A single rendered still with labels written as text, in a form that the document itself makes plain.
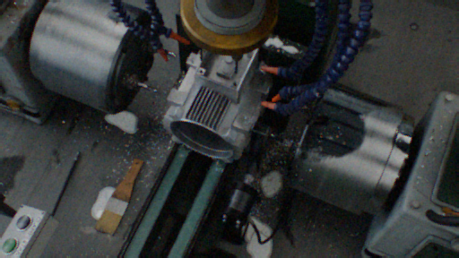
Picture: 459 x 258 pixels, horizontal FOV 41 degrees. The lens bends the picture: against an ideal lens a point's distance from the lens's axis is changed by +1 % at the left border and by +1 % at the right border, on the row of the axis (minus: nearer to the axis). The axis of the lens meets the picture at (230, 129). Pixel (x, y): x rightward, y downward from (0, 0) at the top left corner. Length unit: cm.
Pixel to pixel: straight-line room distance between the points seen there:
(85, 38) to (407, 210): 74
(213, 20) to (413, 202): 50
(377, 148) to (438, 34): 70
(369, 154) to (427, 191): 13
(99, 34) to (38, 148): 43
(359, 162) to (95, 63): 58
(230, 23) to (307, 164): 34
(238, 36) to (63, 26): 42
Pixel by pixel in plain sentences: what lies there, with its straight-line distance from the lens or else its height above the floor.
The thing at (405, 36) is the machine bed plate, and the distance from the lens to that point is 184.
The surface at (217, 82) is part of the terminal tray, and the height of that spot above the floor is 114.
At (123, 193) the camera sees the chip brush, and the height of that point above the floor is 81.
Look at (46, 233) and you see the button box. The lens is 130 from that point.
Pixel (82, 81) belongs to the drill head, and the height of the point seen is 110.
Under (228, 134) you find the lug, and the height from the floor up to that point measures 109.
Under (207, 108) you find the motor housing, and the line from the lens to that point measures 130.
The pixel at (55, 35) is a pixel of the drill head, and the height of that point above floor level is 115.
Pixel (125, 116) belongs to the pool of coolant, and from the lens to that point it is 164.
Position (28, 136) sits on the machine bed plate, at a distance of 167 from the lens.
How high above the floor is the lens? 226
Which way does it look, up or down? 65 degrees down
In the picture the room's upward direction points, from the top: 4 degrees clockwise
